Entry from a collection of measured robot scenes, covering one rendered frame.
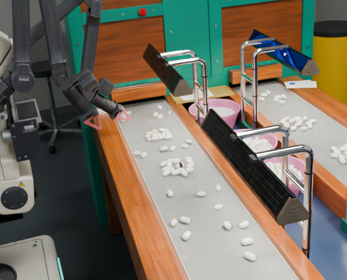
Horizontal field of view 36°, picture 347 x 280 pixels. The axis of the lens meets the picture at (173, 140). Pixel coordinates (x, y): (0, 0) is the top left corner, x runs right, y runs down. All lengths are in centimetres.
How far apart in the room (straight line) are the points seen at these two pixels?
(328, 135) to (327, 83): 204
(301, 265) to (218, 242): 29
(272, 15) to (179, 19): 54
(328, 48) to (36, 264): 284
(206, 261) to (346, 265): 44
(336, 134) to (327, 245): 76
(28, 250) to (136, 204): 89
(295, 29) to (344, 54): 134
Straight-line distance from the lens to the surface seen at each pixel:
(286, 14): 311
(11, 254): 270
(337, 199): 200
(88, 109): 196
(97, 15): 229
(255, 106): 251
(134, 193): 202
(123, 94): 284
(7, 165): 215
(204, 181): 210
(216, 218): 187
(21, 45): 187
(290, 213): 129
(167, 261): 165
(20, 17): 186
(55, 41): 188
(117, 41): 284
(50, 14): 186
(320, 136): 247
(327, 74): 447
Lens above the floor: 177
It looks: 25 degrees down
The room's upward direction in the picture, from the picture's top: 5 degrees counter-clockwise
